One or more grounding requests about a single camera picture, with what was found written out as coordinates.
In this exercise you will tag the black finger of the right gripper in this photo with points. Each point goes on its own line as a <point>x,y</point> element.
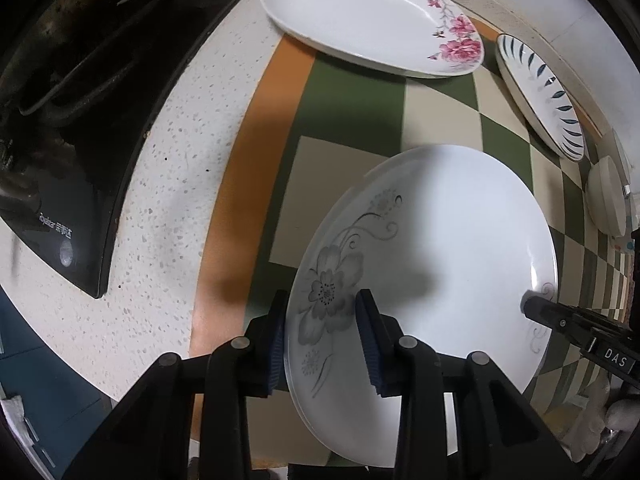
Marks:
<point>607,343</point>

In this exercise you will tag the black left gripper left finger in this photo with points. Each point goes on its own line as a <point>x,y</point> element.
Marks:
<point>147,435</point>

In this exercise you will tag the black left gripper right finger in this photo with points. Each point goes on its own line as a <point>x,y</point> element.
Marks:
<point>460,418</point>

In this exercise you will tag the white plate grey flower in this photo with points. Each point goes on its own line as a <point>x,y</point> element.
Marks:
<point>449,241</point>

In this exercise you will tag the white plate blue leaf pattern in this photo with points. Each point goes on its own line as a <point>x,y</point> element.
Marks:
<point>541,98</point>

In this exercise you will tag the green white checkered mat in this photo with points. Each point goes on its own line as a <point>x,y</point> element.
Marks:
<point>314,125</point>

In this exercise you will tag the black induction cooktop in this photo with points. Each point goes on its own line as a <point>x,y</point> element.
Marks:
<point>82,82</point>

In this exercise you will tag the white oval plate pink flowers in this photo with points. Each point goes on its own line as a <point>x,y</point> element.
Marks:
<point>411,38</point>

